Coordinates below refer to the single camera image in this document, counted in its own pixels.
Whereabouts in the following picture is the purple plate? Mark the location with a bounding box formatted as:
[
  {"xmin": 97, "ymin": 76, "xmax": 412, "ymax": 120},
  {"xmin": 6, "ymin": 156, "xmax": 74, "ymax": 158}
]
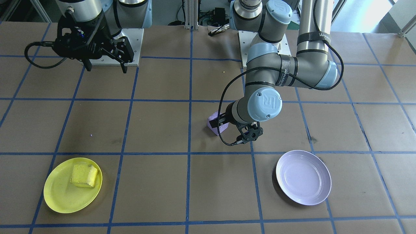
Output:
[{"xmin": 276, "ymin": 150, "xmax": 332, "ymax": 206}]

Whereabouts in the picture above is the silver metal connector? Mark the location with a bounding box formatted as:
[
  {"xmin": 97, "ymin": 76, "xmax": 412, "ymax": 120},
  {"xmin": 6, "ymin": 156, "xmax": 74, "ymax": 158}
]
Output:
[{"xmin": 209, "ymin": 24, "xmax": 232, "ymax": 37}]

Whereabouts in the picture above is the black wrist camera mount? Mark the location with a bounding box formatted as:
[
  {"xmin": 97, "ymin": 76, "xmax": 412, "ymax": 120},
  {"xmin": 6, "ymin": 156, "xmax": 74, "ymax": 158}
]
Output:
[
  {"xmin": 236, "ymin": 121, "xmax": 264, "ymax": 145},
  {"xmin": 52, "ymin": 15, "xmax": 98, "ymax": 63}
]

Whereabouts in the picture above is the black power supply box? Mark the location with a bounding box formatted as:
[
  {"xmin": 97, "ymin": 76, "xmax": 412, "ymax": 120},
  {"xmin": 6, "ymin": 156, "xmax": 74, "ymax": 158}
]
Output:
[{"xmin": 212, "ymin": 7, "xmax": 227, "ymax": 24}]

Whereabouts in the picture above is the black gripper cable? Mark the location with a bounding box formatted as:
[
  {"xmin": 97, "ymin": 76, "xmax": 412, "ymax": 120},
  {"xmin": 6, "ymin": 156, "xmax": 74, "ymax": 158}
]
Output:
[
  {"xmin": 24, "ymin": 41, "xmax": 70, "ymax": 69},
  {"xmin": 217, "ymin": 0, "xmax": 344, "ymax": 147}
]

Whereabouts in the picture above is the yellow plate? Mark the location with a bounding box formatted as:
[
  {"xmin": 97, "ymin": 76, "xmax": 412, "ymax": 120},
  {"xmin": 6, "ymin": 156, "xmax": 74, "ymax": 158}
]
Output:
[{"xmin": 43, "ymin": 157, "xmax": 103, "ymax": 214}]

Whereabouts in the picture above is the purple foam block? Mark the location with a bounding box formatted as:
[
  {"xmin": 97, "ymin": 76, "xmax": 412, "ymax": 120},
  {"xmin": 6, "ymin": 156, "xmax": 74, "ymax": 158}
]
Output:
[{"xmin": 207, "ymin": 111, "xmax": 230, "ymax": 136}]

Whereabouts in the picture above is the V-shaped metal bar frame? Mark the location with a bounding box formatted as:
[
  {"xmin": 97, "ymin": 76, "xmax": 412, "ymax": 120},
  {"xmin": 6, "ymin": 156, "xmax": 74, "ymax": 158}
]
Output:
[{"xmin": 0, "ymin": 0, "xmax": 52, "ymax": 23}]

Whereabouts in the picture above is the aluminium frame post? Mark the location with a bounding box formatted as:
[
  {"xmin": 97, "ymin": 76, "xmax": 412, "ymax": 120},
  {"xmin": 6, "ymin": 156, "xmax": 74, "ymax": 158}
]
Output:
[{"xmin": 184, "ymin": 0, "xmax": 200, "ymax": 30}]

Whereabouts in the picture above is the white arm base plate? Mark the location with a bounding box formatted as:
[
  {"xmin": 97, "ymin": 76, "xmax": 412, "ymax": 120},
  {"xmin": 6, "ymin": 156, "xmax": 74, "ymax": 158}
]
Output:
[
  {"xmin": 238, "ymin": 30, "xmax": 294, "ymax": 69},
  {"xmin": 81, "ymin": 28, "xmax": 144, "ymax": 66}
]

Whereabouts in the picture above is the yellow foam block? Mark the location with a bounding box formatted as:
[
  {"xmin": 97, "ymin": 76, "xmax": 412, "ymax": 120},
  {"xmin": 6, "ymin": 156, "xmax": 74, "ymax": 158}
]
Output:
[{"xmin": 70, "ymin": 164, "xmax": 98, "ymax": 188}]

